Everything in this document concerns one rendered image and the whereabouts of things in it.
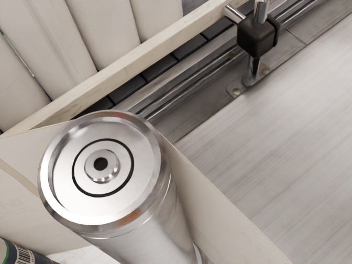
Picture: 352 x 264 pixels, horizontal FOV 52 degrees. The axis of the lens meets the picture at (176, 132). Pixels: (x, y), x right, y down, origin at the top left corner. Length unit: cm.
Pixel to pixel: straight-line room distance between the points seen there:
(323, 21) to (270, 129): 20
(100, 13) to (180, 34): 8
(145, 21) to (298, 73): 15
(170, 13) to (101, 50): 7
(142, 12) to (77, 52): 7
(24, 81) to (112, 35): 8
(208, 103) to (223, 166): 11
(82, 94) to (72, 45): 4
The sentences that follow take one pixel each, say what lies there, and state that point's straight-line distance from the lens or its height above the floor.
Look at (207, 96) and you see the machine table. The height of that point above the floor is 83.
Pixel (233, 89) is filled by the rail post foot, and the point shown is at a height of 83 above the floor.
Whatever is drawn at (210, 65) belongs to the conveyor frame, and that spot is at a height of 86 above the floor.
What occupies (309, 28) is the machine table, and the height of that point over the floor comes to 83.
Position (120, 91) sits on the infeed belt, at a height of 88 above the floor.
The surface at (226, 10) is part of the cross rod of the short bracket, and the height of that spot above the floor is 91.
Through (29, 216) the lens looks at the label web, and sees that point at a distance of 19.
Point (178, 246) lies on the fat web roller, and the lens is 16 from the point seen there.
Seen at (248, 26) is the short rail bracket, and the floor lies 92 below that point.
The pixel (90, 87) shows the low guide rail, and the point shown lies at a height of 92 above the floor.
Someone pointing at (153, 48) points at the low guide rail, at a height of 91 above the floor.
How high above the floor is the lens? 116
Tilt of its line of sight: 61 degrees down
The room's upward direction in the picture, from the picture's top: 12 degrees counter-clockwise
